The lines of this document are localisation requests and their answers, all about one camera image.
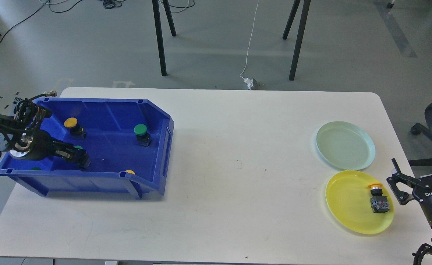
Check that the black stand legs right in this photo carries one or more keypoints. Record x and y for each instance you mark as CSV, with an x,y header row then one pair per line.
x,y
300,32

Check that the yellow push button back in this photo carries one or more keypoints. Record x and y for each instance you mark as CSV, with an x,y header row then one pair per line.
x,y
74,128

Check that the white charger on floor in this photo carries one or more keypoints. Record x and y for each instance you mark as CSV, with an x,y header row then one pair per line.
x,y
252,84

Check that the blue plastic bin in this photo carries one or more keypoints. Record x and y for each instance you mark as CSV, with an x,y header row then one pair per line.
x,y
110,143

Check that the yellow plate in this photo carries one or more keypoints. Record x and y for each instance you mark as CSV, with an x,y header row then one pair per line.
x,y
348,199

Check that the pale green plate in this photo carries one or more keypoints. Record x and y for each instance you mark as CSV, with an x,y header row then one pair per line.
x,y
345,146

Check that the yellow push button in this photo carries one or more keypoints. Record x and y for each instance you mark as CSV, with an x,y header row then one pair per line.
x,y
74,128
379,202

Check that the green push button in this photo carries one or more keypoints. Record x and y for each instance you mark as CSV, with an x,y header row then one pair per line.
x,y
81,157
142,135

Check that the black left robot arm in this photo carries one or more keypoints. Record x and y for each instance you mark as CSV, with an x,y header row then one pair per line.
x,y
22,137

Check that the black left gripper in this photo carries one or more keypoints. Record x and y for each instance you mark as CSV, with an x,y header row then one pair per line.
x,y
41,146

